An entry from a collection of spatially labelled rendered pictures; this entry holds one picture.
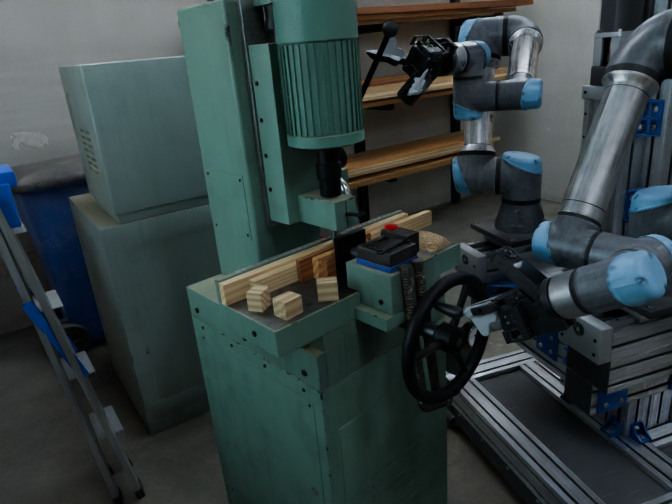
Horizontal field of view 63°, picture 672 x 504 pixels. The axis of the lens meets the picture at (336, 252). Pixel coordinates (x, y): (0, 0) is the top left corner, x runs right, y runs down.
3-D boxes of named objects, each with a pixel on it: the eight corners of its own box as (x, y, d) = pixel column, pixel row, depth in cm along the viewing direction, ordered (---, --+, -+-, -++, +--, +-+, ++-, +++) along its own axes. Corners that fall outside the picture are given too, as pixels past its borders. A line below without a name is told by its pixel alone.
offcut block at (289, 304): (286, 320, 109) (284, 303, 108) (274, 315, 112) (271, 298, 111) (303, 312, 112) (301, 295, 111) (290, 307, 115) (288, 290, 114)
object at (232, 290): (226, 306, 118) (222, 285, 116) (221, 304, 119) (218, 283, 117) (408, 230, 154) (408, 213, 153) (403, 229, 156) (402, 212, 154)
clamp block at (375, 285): (391, 317, 114) (389, 277, 110) (346, 299, 123) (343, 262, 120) (436, 292, 123) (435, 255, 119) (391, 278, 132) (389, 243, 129)
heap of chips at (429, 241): (433, 252, 137) (433, 241, 136) (395, 242, 146) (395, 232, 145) (453, 242, 143) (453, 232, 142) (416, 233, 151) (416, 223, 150)
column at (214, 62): (262, 295, 146) (220, -2, 120) (218, 275, 161) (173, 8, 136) (325, 268, 159) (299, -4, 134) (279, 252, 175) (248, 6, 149)
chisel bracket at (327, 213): (337, 238, 128) (334, 203, 125) (299, 227, 138) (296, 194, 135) (360, 229, 132) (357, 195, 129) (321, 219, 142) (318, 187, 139)
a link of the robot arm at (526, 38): (546, 43, 171) (540, 122, 138) (509, 46, 175) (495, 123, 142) (548, 5, 164) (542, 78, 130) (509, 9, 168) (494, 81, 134)
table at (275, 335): (308, 377, 101) (305, 349, 99) (221, 326, 122) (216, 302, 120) (493, 272, 138) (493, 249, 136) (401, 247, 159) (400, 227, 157)
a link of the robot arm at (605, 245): (616, 223, 95) (585, 240, 89) (688, 236, 87) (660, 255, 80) (611, 265, 98) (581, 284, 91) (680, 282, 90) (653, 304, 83)
